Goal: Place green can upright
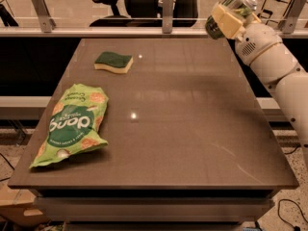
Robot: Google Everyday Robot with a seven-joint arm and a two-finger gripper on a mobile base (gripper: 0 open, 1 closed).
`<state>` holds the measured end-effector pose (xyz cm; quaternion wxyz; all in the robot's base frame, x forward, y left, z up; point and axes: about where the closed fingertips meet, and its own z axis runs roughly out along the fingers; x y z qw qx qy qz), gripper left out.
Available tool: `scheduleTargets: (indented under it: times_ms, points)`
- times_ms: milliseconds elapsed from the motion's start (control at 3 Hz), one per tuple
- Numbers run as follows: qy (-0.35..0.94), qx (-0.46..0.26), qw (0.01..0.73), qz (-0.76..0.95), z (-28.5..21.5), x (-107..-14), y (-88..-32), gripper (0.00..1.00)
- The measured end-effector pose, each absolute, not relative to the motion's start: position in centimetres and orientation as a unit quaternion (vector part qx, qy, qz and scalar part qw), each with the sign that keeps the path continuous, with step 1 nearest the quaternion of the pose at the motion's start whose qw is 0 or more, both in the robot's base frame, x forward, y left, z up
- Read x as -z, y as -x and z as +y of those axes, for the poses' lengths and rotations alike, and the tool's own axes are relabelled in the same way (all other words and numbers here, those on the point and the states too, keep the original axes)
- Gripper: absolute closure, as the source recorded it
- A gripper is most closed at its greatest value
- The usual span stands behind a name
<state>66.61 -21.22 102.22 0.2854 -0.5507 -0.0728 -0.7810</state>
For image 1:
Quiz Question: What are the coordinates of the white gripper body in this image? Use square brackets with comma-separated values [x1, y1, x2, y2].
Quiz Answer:
[235, 23, 282, 65]

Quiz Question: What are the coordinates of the green soda can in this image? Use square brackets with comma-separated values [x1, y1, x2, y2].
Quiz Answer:
[205, 0, 257, 38]

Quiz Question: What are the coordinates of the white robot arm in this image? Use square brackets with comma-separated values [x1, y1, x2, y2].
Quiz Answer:
[212, 3, 308, 165]

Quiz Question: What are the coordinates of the wooden stool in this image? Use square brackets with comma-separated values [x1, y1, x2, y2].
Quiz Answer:
[258, 0, 292, 28]

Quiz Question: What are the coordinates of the black office chair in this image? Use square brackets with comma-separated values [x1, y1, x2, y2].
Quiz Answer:
[90, 0, 198, 27]

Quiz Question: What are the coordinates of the green and yellow sponge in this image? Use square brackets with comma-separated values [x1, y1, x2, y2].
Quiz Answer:
[94, 51, 133, 74]

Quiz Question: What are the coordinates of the green snack bag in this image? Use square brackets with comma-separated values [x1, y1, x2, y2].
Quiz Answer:
[30, 84, 109, 167]

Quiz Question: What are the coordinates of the cardboard box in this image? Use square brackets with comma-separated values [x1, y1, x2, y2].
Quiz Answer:
[0, 184, 49, 227]

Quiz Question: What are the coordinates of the right metal bracket post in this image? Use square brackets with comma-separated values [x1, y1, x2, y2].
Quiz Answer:
[278, 0, 307, 34]

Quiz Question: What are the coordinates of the metal bracket post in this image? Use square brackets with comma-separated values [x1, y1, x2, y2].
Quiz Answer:
[162, 0, 173, 34]
[278, 0, 307, 34]
[31, 0, 56, 33]

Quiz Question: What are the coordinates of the middle metal bracket post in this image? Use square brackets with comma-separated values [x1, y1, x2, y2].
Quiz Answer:
[162, 0, 173, 34]

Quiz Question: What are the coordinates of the left metal bracket post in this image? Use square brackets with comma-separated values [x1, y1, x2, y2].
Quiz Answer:
[31, 0, 56, 33]

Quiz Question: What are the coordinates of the black floor cable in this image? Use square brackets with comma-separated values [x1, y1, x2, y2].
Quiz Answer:
[276, 198, 308, 231]

